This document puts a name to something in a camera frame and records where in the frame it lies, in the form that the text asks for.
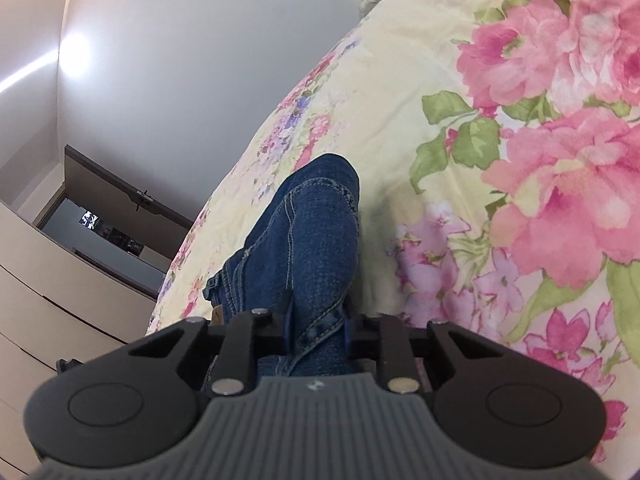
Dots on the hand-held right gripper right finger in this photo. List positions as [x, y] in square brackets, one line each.
[348, 335]

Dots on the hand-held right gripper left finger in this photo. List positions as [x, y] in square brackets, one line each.
[287, 332]

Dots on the blue denim pants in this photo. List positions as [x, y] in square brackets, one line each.
[300, 220]

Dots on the white wardrobe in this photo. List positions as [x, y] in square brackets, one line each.
[50, 290]

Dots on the floral yellow blanket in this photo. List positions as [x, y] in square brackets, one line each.
[400, 85]

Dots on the dark door frame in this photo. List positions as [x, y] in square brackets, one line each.
[120, 180]

